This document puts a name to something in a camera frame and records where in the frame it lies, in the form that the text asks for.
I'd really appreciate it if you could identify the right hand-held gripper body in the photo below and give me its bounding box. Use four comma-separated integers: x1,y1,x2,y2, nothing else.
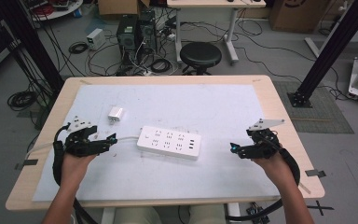
238,118,286,161

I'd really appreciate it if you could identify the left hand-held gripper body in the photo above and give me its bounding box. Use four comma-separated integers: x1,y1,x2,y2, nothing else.
54,115,110,158

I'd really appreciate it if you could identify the person's left hand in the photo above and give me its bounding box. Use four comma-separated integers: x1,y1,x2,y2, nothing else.
60,151,98,190

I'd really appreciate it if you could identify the person's right hand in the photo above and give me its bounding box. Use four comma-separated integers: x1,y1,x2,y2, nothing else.
251,150,295,188

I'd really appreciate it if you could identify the white charger plug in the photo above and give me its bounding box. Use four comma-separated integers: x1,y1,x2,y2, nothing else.
107,105,125,123

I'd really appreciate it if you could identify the wooden table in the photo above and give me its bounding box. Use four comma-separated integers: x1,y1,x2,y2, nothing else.
5,74,326,213

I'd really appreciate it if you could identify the grey tape strip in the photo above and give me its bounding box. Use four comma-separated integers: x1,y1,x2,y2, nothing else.
14,159,39,171
304,169,327,178

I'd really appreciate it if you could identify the white power strip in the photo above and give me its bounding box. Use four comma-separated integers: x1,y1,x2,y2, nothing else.
136,125,202,161

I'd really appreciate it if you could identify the grey floor mat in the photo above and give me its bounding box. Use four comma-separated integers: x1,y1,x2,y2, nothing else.
272,80,355,135

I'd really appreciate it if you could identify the white table mat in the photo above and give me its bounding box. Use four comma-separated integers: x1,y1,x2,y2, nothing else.
32,83,282,203

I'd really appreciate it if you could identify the black tape cross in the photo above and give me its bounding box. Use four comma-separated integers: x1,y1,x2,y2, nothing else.
306,200,336,217

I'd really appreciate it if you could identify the black round stool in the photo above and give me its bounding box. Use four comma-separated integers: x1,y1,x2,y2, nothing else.
179,41,223,76

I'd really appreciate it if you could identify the white power supply box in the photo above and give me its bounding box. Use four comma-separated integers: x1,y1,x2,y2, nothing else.
86,27,107,51

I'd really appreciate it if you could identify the black computer tower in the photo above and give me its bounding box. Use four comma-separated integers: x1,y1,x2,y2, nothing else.
137,9,158,54
116,13,140,54

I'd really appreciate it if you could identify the large cardboard box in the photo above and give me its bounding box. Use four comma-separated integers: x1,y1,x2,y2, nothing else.
268,0,333,34

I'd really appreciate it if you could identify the round white table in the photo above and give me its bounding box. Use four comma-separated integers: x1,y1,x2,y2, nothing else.
21,0,85,21

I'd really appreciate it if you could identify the white desk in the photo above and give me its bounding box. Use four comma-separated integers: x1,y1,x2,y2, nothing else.
166,0,267,65

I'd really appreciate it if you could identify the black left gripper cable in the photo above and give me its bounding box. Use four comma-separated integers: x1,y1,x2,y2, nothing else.
51,123,102,224

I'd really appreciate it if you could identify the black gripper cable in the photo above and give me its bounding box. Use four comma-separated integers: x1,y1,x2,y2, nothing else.
226,147,302,223
51,123,102,224

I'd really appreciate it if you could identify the white power strip cable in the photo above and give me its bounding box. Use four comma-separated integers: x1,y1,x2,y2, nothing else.
24,134,142,161

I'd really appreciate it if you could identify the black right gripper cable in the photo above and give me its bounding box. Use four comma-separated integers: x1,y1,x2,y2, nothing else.
226,147,302,223

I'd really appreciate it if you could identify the coiled black cable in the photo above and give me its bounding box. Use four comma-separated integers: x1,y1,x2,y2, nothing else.
67,41,90,55
7,90,39,112
149,58,173,75

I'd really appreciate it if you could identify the black metal post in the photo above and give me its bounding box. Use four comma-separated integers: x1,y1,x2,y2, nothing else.
286,0,358,109
0,0,65,91

